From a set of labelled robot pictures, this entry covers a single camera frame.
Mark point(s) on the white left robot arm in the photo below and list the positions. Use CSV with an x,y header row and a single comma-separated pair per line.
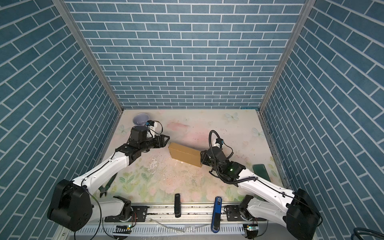
x,y
73,204

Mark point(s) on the lavender ceramic cup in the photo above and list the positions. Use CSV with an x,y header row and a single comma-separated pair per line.
x,y
141,119

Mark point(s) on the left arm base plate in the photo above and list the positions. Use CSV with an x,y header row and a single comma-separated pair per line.
x,y
139,214

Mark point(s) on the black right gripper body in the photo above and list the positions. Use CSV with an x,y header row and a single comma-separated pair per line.
x,y
207,160

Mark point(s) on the green rectangular block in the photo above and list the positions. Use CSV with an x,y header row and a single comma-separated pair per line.
x,y
261,171

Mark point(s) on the controller board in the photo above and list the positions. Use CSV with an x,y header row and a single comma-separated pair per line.
x,y
251,230
123,229

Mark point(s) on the aluminium corner post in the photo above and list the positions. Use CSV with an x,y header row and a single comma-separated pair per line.
x,y
304,14
77,34

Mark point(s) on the aluminium front rail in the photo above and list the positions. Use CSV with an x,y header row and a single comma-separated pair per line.
x,y
195,220

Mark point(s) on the aluminium right corner post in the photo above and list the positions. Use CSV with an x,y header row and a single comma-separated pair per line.
x,y
304,14

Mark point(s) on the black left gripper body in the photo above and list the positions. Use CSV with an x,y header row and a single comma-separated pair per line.
x,y
149,143

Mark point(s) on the left controller board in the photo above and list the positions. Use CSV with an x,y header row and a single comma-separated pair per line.
x,y
123,229

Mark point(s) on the green handled pliers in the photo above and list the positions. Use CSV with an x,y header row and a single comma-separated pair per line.
x,y
104,189

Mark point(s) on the black marker pen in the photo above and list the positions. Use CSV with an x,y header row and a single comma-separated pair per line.
x,y
177,206

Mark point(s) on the brown cardboard box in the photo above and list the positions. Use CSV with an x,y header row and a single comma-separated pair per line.
x,y
185,154

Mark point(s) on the right controller board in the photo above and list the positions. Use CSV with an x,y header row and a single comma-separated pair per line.
x,y
251,230

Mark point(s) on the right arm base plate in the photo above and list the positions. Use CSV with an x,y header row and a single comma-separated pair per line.
x,y
233,214

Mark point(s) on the aluminium left corner post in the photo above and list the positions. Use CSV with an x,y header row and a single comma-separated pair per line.
x,y
77,34

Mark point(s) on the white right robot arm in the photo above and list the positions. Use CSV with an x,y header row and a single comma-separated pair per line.
x,y
294,210

